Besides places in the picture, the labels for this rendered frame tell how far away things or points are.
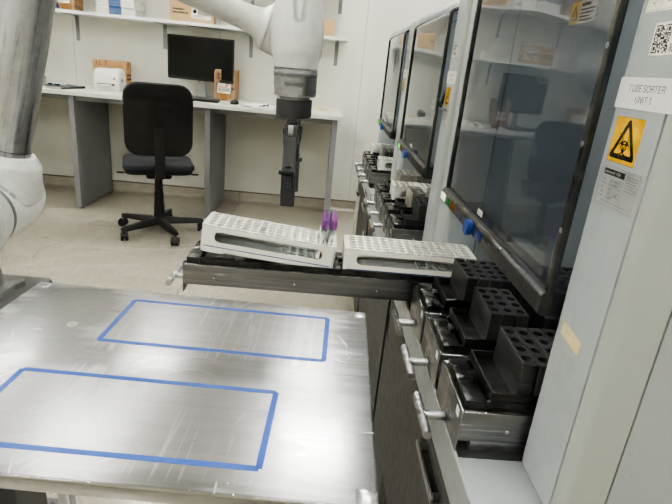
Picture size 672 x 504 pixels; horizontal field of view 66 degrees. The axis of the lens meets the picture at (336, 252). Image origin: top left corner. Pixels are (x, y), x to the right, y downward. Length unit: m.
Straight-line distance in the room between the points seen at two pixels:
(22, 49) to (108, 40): 3.64
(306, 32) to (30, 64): 0.62
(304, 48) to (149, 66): 3.84
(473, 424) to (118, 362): 0.51
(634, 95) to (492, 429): 0.46
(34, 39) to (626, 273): 1.20
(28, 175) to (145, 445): 0.88
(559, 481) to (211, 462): 0.41
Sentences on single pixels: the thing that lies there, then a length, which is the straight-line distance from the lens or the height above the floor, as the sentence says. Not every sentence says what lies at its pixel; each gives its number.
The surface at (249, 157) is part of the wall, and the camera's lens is 4.74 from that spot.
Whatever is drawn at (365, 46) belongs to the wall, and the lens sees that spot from 4.63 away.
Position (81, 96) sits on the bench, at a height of 0.86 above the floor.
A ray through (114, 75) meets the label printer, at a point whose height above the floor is 1.02.
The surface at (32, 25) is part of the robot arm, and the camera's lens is 1.35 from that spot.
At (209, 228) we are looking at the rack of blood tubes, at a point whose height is 0.88.
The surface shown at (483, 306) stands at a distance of 0.93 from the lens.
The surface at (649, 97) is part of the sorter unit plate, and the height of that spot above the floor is 1.24.
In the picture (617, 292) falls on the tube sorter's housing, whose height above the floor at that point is 1.05.
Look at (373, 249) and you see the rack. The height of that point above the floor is 0.86.
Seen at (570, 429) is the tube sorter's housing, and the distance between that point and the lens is 0.69.
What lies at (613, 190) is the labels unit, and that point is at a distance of 0.63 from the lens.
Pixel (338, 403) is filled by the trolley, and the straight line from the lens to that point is 0.71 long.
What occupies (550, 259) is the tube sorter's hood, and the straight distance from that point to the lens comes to 0.71.
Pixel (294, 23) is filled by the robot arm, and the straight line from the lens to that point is 1.07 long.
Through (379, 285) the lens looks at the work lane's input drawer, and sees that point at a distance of 1.15.
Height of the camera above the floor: 1.24
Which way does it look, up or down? 20 degrees down
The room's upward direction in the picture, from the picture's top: 6 degrees clockwise
